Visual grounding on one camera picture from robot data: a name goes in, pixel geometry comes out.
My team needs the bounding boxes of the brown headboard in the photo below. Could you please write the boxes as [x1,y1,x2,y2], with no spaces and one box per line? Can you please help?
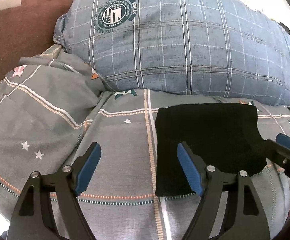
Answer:
[0,0,73,81]

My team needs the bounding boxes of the grey patterned bed sheet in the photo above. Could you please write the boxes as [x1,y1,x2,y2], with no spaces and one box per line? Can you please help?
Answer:
[0,52,290,239]

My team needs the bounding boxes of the black pants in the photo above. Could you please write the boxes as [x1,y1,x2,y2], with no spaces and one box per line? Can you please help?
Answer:
[155,103,267,197]

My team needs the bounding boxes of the blue plaid pillow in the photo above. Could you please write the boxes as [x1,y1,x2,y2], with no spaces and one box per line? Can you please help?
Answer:
[53,0,290,106]

